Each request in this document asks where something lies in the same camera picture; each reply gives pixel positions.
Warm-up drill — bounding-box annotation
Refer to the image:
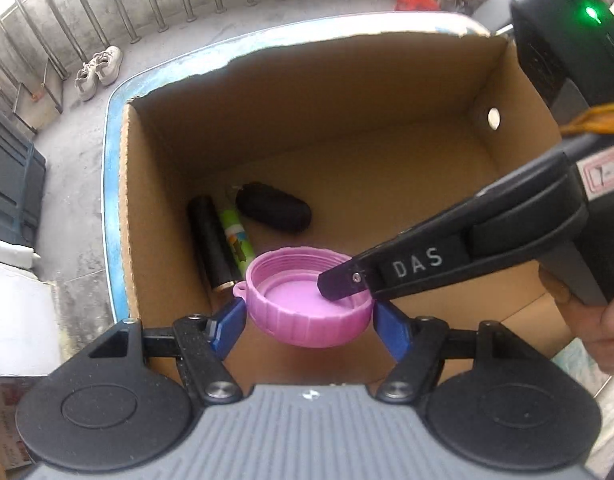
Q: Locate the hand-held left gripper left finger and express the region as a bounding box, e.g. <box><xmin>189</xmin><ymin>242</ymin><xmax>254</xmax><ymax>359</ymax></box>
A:
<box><xmin>89</xmin><ymin>297</ymin><xmax>248</xmax><ymax>406</ymax></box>

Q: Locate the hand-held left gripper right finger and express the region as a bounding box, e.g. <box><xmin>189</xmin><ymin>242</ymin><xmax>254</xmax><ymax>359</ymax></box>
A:
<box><xmin>373</xmin><ymin>300</ymin><xmax>533</xmax><ymax>405</ymax></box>

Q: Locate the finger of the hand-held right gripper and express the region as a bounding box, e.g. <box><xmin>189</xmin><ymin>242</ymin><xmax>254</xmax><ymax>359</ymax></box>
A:
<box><xmin>317</xmin><ymin>255</ymin><xmax>383</xmax><ymax>303</ymax></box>

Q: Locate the pink plastic lid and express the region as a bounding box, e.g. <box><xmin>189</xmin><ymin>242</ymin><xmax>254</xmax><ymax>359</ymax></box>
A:
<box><xmin>233</xmin><ymin>246</ymin><xmax>374</xmax><ymax>348</ymax></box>

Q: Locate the black tube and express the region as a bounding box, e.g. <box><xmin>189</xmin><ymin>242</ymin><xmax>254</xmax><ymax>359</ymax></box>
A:
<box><xmin>188</xmin><ymin>196</ymin><xmax>243</xmax><ymax>292</ymax></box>

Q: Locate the green patterned tube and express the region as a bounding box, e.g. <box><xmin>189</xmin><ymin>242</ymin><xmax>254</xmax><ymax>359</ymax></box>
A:
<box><xmin>217</xmin><ymin>187</ymin><xmax>255</xmax><ymax>266</ymax></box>

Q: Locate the black oval case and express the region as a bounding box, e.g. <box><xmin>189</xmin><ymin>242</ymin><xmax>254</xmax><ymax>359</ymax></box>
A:
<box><xmin>235</xmin><ymin>182</ymin><xmax>313</xmax><ymax>234</ymax></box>

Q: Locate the brown cardboard box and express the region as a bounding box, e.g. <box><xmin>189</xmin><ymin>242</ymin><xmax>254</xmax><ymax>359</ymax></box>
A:
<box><xmin>118</xmin><ymin>29</ymin><xmax>585</xmax><ymax>388</ymax></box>

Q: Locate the person's right hand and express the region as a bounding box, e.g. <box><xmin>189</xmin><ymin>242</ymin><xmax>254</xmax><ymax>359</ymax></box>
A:
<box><xmin>540</xmin><ymin>262</ymin><xmax>614</xmax><ymax>376</ymax></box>

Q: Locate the printed appliance box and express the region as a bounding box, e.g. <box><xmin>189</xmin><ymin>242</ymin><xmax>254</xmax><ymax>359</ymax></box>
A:
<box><xmin>0</xmin><ymin>375</ymin><xmax>42</xmax><ymax>480</ymax></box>

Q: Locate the grey cabinet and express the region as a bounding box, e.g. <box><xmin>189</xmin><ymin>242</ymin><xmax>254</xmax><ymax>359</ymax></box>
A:
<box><xmin>0</xmin><ymin>110</ymin><xmax>48</xmax><ymax>251</ymax></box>

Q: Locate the yellow cord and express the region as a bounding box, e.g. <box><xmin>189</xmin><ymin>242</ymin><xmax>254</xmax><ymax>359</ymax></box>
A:
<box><xmin>560</xmin><ymin>102</ymin><xmax>614</xmax><ymax>136</ymax></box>

